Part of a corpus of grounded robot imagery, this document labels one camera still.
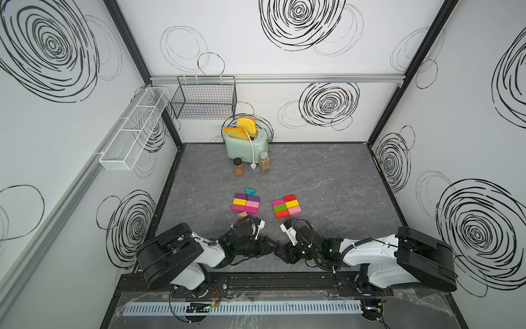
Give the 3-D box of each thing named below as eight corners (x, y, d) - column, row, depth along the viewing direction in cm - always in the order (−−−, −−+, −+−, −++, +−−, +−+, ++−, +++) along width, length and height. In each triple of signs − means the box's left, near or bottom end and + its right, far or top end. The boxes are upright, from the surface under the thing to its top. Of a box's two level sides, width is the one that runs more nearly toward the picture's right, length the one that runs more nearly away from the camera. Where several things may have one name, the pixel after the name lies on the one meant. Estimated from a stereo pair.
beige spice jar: (260, 172, 109) (260, 160, 101) (258, 164, 112) (257, 152, 105) (269, 171, 110) (270, 158, 102) (267, 163, 113) (267, 150, 105)
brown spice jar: (234, 175, 107) (232, 165, 100) (235, 168, 110) (233, 157, 103) (243, 176, 107) (242, 165, 100) (244, 168, 110) (243, 157, 103)
